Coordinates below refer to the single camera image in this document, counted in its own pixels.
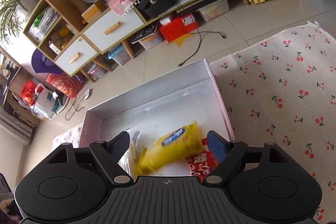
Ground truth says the white blue bread packet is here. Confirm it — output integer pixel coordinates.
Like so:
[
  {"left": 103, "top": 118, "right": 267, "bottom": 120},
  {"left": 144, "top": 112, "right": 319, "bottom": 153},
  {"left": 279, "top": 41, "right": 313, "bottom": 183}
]
[{"left": 118, "top": 130, "right": 142, "bottom": 181}]

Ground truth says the red snack packet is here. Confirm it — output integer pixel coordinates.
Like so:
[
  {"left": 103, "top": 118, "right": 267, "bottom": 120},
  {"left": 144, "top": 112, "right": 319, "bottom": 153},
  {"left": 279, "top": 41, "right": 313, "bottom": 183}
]
[{"left": 185, "top": 138, "right": 218, "bottom": 181}]

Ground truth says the yellow snack packet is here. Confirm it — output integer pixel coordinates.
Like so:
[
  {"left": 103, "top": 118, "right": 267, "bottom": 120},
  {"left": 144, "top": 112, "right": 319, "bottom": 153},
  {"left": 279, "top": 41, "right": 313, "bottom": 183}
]
[{"left": 135, "top": 122, "right": 203, "bottom": 175}]

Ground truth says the pink cardboard box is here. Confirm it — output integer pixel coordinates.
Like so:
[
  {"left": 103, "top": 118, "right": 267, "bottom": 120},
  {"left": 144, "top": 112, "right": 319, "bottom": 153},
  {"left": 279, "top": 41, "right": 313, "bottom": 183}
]
[{"left": 79, "top": 59, "right": 234, "bottom": 148}]

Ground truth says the cherry print floor cloth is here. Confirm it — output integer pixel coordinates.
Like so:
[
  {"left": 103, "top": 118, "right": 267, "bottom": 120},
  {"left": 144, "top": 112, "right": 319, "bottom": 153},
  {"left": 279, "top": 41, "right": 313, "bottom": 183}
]
[{"left": 52, "top": 22, "right": 335, "bottom": 223}]

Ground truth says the red lantern gift bag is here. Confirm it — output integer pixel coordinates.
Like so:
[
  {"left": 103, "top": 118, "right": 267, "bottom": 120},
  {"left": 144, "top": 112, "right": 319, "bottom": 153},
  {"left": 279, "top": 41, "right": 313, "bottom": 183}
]
[{"left": 46, "top": 74, "right": 84, "bottom": 98}]

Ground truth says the purple hat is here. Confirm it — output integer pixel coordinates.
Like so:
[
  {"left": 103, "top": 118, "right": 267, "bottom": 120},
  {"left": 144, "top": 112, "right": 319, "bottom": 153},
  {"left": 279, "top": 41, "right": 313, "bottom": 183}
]
[{"left": 31, "top": 49, "right": 63, "bottom": 75}]

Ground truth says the red cardboard box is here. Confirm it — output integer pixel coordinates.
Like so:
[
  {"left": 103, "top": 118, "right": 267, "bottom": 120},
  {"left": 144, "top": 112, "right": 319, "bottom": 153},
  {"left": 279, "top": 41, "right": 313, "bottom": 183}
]
[{"left": 159, "top": 13, "right": 199, "bottom": 43}]

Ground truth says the clear plastic storage bin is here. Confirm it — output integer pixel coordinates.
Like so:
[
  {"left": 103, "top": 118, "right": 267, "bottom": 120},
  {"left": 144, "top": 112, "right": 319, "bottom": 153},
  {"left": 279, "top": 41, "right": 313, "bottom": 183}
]
[{"left": 197, "top": 0, "right": 230, "bottom": 22}]

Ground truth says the black storage box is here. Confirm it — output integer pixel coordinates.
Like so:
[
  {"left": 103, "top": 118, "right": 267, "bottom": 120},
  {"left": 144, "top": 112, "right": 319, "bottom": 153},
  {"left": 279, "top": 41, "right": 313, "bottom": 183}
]
[{"left": 137, "top": 0, "right": 177, "bottom": 19}]

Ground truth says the potted green plant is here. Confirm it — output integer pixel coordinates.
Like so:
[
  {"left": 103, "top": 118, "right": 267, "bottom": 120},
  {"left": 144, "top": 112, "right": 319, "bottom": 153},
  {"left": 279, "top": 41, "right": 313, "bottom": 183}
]
[{"left": 1, "top": 0, "right": 39, "bottom": 44}]

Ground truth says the black power cable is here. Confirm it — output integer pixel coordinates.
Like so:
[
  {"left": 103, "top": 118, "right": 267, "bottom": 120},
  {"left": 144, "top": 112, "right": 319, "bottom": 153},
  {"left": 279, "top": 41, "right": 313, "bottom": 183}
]
[{"left": 135, "top": 0, "right": 227, "bottom": 68}]

